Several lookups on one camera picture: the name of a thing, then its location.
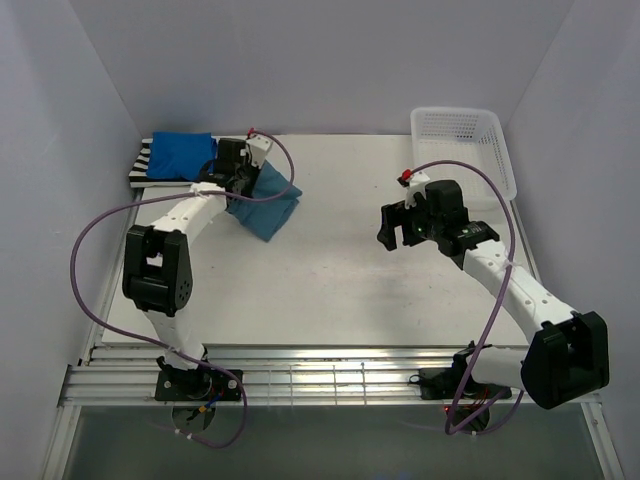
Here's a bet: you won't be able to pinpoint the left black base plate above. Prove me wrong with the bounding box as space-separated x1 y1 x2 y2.
154 368 243 402

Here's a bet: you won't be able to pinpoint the blue tank top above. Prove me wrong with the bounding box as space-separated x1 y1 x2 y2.
147 131 217 182

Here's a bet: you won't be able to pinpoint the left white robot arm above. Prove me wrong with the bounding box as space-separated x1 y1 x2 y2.
123 133 273 400

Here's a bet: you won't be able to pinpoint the white plastic basket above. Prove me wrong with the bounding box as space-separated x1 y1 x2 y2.
410 107 517 210

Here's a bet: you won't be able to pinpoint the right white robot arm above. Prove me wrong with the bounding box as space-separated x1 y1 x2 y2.
377 170 610 409

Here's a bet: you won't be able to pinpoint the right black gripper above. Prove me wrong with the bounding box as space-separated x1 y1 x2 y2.
377 194 443 251

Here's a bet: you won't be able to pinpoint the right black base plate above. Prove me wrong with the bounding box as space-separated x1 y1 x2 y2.
408 368 512 400

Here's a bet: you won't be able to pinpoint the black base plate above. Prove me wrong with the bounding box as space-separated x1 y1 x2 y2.
408 368 512 400
154 368 243 402

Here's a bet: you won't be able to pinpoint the light teal tank top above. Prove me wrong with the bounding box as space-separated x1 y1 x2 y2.
226 162 302 242

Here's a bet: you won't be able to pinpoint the black white striped tank top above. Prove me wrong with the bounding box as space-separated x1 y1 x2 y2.
128 138 191 189

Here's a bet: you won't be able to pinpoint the aluminium frame rails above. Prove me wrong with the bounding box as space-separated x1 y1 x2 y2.
42 137 626 480

